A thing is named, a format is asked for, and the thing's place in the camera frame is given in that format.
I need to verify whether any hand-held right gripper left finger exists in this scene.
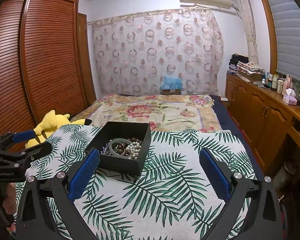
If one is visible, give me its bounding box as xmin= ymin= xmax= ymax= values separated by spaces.
xmin=15 ymin=147 xmax=102 ymax=240

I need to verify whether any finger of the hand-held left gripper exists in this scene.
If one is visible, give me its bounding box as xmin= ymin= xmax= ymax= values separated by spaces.
xmin=0 ymin=130 xmax=37 ymax=152
xmin=0 ymin=141 xmax=53 ymax=167

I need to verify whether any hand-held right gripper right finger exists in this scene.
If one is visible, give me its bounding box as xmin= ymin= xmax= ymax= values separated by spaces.
xmin=198 ymin=148 xmax=285 ymax=240

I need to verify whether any purple crystal bracelet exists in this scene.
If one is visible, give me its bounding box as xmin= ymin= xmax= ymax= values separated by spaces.
xmin=101 ymin=142 xmax=112 ymax=156

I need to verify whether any pale green jade bangle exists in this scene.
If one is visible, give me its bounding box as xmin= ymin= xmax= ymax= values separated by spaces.
xmin=108 ymin=138 xmax=131 ymax=156

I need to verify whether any black jewelry box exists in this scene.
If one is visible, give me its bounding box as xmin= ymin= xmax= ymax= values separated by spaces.
xmin=85 ymin=121 xmax=152 ymax=177

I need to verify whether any white pearl necklace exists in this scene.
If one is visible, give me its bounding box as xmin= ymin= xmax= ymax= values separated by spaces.
xmin=123 ymin=141 xmax=142 ymax=160

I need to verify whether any brown wooden bead bracelet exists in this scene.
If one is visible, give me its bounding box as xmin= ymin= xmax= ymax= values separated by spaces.
xmin=114 ymin=137 xmax=143 ymax=155

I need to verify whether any person's left hand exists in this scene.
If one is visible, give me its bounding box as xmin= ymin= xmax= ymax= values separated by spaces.
xmin=0 ymin=184 xmax=17 ymax=216

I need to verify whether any yellow plush toy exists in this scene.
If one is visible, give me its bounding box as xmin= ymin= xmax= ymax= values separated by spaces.
xmin=25 ymin=110 xmax=93 ymax=150

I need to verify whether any green leaf print cloth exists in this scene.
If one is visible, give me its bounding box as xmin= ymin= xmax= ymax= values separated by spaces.
xmin=15 ymin=124 xmax=258 ymax=240

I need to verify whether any dark blue bed sheet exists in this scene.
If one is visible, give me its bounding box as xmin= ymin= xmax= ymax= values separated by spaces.
xmin=209 ymin=94 xmax=263 ymax=181

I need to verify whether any grey ceramic jar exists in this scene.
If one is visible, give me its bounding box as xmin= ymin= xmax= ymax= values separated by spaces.
xmin=273 ymin=158 xmax=300 ymax=191

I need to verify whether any brown louvered wardrobe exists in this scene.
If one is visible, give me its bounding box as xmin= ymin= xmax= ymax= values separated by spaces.
xmin=0 ymin=0 xmax=97 ymax=153

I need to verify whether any wooden side cabinet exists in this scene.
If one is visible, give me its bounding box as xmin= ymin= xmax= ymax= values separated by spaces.
xmin=224 ymin=72 xmax=300 ymax=191

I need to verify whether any floral bed blanket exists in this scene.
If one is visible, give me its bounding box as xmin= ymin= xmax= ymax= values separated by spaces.
xmin=69 ymin=93 xmax=231 ymax=133

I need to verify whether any small cardboard box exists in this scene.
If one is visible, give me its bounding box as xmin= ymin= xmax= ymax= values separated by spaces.
xmin=161 ymin=88 xmax=182 ymax=96

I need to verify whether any blue plush toy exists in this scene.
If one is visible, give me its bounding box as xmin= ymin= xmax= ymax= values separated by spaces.
xmin=160 ymin=73 xmax=185 ymax=92

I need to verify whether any flat cardboard box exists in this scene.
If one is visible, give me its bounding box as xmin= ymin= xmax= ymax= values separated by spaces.
xmin=237 ymin=70 xmax=263 ymax=82

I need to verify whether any pink tissue box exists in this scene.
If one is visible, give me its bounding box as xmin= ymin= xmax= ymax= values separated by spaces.
xmin=282 ymin=88 xmax=298 ymax=106

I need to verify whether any group of toiletry bottles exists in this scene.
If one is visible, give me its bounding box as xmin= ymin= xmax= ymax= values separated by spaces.
xmin=261 ymin=71 xmax=295 ymax=95

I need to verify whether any folded floral fabric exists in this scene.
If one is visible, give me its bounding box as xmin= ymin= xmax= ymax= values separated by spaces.
xmin=237 ymin=61 xmax=266 ymax=76

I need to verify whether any stack of dark clothes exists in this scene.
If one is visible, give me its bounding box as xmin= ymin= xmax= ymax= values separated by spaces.
xmin=228 ymin=53 xmax=250 ymax=71

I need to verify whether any circle pattern curtain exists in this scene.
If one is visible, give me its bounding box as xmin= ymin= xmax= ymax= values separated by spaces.
xmin=91 ymin=8 xmax=225 ymax=97

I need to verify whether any tied lace curtain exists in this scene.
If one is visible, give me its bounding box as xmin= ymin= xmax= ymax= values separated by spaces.
xmin=232 ymin=0 xmax=260 ymax=65

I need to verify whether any grey window blind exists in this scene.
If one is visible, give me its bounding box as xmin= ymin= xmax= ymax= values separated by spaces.
xmin=263 ymin=0 xmax=300 ymax=81

